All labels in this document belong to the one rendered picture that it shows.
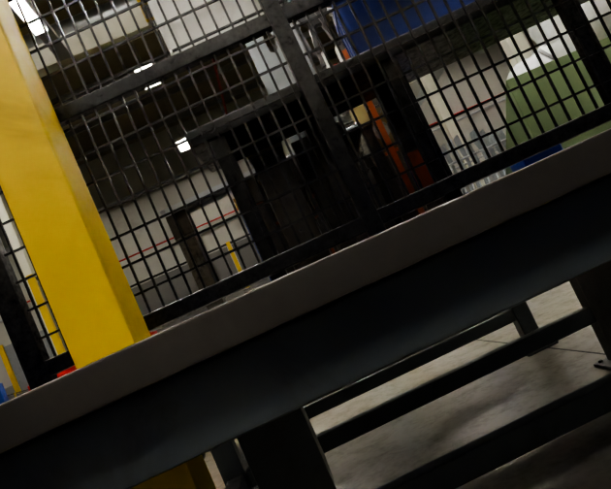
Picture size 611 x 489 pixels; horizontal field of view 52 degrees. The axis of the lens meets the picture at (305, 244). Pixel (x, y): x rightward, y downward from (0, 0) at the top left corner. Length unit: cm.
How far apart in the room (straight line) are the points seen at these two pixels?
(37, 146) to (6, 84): 11
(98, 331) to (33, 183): 25
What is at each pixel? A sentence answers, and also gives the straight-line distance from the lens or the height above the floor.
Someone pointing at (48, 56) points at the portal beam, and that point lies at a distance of 572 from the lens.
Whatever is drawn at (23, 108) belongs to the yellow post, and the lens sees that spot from 109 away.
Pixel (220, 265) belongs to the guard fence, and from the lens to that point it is 947.
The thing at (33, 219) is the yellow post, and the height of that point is 96.
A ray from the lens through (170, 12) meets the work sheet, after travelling 122.
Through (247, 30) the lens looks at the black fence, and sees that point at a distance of 116.
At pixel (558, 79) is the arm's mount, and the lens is 187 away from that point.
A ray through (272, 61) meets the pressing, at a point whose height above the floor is 119.
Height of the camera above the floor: 67
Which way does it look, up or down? 5 degrees up
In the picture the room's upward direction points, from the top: 25 degrees counter-clockwise
